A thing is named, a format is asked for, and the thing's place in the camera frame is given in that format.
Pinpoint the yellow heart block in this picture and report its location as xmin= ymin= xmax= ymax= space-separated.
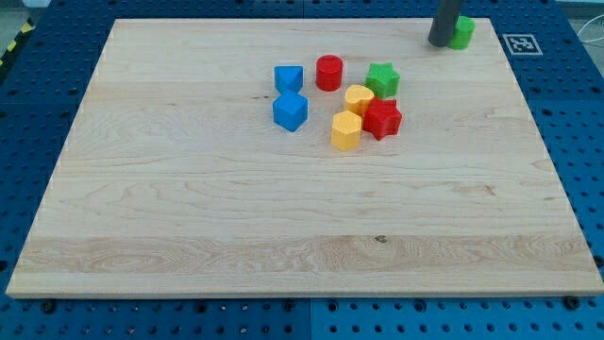
xmin=344 ymin=84 xmax=375 ymax=118

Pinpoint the blue cube block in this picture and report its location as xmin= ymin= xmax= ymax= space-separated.
xmin=273 ymin=91 xmax=308 ymax=132

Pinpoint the yellow hexagon block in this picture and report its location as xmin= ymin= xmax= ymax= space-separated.
xmin=330 ymin=110 xmax=362 ymax=151

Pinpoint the blue triangle block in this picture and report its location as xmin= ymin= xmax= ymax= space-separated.
xmin=274 ymin=65 xmax=304 ymax=94

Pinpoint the wooden board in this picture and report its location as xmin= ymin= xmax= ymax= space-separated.
xmin=7 ymin=18 xmax=603 ymax=298

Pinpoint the red star block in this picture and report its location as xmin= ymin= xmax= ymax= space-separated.
xmin=362 ymin=97 xmax=404 ymax=141

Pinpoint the red cylinder block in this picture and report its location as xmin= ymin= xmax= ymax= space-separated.
xmin=315 ymin=55 xmax=344 ymax=92

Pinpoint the green star block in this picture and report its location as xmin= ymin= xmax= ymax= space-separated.
xmin=365 ymin=62 xmax=400 ymax=99

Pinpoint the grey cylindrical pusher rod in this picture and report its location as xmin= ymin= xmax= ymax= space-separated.
xmin=428 ymin=0 xmax=464 ymax=47

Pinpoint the green cylinder block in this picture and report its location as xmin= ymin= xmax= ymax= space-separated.
xmin=448 ymin=16 xmax=476 ymax=50

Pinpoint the white fiducial marker tag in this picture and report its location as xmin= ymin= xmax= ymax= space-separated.
xmin=503 ymin=33 xmax=543 ymax=57

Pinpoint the white cable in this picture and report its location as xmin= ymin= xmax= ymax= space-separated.
xmin=576 ymin=13 xmax=604 ymax=49

